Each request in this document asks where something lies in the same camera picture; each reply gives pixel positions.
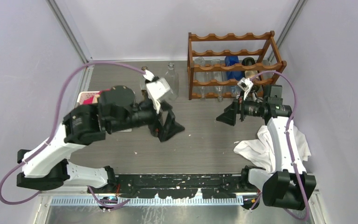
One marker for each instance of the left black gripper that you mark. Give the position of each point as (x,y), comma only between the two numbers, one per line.
(170,127)

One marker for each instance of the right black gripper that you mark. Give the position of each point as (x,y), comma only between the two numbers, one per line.
(229,116)

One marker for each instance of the green wine bottle front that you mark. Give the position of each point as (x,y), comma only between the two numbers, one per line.
(154,130)

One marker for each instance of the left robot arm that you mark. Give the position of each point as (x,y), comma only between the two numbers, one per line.
(115,110)

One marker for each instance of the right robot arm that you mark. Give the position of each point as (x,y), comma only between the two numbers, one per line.
(289,186)

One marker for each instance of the tall clear glass bottle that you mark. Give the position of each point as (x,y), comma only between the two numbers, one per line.
(172,78)

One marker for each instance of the clear whisky bottle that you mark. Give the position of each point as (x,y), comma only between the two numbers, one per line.
(143,80)

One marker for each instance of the wooden wine rack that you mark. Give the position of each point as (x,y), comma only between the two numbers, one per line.
(270,42)

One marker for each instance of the white cloth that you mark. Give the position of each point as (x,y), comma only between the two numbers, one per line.
(261,153)

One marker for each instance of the beige folded cloth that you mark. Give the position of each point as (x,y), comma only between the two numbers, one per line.
(95,98)

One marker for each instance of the red cloth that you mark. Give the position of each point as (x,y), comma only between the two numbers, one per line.
(89,101)

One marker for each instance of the white plastic basket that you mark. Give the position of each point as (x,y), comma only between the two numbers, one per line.
(85,95)

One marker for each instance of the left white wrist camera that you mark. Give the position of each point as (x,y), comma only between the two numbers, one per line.
(157,88)

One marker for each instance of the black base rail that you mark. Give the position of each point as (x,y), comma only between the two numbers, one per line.
(178,186)

